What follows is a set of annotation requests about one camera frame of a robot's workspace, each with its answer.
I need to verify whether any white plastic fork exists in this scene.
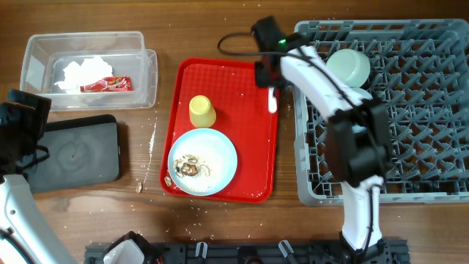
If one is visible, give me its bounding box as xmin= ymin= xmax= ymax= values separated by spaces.
xmin=267 ymin=87 xmax=278 ymax=114

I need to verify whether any yellow plastic cup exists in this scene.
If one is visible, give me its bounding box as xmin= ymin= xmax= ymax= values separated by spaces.
xmin=189 ymin=95 xmax=216 ymax=128

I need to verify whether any mint green bowl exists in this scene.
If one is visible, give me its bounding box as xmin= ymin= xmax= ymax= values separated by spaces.
xmin=326 ymin=48 xmax=371 ymax=88

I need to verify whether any red snack wrapper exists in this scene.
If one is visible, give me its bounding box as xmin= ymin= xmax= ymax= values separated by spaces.
xmin=80 ymin=76 xmax=133 ymax=92

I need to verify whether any light blue plate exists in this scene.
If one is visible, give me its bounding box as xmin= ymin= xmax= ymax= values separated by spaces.
xmin=167 ymin=128 xmax=238 ymax=197

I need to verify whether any light blue bowl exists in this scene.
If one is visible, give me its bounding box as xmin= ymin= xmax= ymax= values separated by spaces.
xmin=351 ymin=88 xmax=373 ymax=101

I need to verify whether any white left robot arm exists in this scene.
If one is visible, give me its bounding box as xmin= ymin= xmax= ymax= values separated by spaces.
xmin=1 ymin=89 xmax=75 ymax=263

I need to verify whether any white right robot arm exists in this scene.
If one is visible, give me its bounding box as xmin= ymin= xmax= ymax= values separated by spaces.
xmin=251 ymin=16 xmax=392 ymax=257

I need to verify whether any grey dishwasher rack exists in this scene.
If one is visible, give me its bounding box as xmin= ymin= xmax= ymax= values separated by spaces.
xmin=295 ymin=19 xmax=468 ymax=203

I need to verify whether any red plastic tray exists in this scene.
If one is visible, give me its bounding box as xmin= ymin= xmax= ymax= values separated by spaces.
xmin=159 ymin=57 xmax=278 ymax=203

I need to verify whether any crumpled white napkin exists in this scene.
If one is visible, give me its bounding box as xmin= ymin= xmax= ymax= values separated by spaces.
xmin=55 ymin=56 xmax=113 ymax=94

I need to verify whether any black tray bin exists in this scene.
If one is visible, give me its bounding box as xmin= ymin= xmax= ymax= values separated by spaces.
xmin=24 ymin=114 xmax=120 ymax=194

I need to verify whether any clear plastic bin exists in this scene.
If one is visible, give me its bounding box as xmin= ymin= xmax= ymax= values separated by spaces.
xmin=20 ymin=31 xmax=158 ymax=111

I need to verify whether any food scrap on table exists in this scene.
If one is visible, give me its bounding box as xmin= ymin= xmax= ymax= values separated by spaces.
xmin=136 ymin=183 xmax=143 ymax=194

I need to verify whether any food scrap on tray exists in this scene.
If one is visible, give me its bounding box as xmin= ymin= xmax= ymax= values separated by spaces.
xmin=164 ymin=176 xmax=172 ymax=187

